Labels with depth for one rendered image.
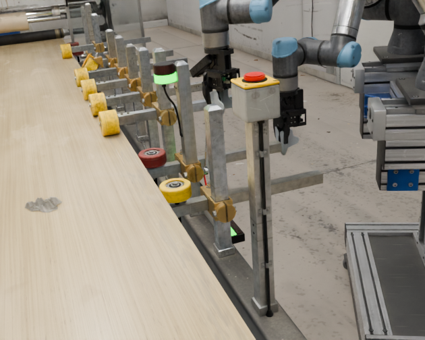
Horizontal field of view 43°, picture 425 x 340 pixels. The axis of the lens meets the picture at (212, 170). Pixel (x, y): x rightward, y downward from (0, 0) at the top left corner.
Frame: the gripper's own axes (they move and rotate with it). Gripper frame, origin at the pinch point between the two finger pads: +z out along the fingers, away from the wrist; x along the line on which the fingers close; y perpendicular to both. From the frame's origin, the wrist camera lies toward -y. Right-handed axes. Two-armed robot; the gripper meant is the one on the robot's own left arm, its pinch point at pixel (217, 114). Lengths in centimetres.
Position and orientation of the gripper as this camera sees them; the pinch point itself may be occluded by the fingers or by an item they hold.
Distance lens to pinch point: 159.8
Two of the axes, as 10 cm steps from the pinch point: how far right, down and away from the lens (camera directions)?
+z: 0.9, 9.2, 3.9
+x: 7.7, -3.1, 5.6
